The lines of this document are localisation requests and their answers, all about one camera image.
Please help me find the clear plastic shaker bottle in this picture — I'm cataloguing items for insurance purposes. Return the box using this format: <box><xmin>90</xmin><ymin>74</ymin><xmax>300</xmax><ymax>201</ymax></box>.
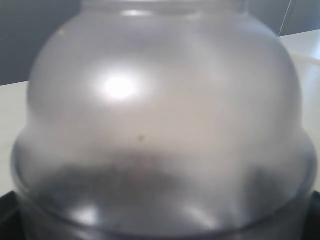
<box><xmin>11</xmin><ymin>0</ymin><xmax>317</xmax><ymax>240</ymax></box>

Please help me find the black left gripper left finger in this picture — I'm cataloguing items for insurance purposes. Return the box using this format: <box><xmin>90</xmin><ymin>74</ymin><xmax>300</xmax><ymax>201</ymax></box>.
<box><xmin>0</xmin><ymin>191</ymin><xmax>35</xmax><ymax>240</ymax></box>

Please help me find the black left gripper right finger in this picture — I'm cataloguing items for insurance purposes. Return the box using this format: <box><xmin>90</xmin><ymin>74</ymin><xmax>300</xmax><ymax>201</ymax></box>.
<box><xmin>302</xmin><ymin>191</ymin><xmax>320</xmax><ymax>240</ymax></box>

